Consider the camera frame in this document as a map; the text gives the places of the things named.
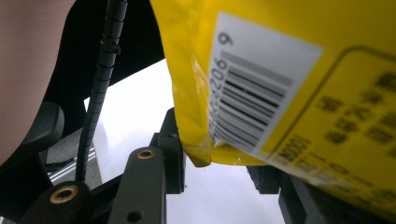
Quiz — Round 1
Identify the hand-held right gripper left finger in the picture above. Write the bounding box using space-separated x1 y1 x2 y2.
149 106 187 195

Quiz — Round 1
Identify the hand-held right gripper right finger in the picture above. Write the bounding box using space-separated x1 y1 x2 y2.
247 165 283 195

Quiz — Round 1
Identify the yellow sauce pouch green cap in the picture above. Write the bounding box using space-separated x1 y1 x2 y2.
148 0 396 222

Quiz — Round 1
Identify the white paper sheet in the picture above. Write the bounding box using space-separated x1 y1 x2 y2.
83 59 283 224

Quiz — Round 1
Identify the aluminium floor rail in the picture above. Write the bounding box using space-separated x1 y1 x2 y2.
46 147 98 185

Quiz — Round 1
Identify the left hand-held gripper black cable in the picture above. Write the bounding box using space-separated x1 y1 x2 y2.
75 0 129 183

